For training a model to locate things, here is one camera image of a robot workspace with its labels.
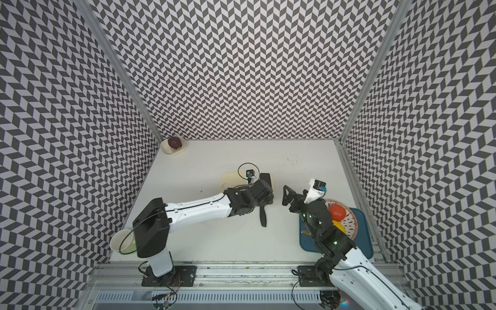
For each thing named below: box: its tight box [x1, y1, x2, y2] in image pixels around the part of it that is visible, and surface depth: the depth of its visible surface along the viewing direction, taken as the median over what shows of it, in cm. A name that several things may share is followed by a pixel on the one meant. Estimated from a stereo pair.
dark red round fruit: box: [167, 136, 183, 150], surface depth 116 cm
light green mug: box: [109, 228, 137, 255], surface depth 74 cm
